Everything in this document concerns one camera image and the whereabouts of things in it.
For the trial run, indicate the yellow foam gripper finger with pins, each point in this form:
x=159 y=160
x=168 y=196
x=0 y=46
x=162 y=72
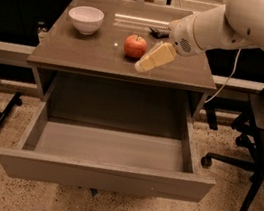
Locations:
x=159 y=55

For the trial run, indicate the black table leg foot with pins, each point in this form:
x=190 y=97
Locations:
x=0 y=121

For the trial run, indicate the red apple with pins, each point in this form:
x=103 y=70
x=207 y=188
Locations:
x=135 y=46

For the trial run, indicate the grey cabinet desk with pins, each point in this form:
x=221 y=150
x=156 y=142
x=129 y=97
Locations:
x=101 y=54

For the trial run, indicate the open grey top drawer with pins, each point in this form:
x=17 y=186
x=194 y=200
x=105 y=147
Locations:
x=102 y=134

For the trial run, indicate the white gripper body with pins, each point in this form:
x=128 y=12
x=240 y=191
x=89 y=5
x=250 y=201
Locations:
x=181 y=36

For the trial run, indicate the white ceramic bowl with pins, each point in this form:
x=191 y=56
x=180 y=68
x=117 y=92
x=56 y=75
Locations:
x=87 y=20

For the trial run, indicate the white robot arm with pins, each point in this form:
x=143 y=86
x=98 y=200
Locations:
x=238 y=24

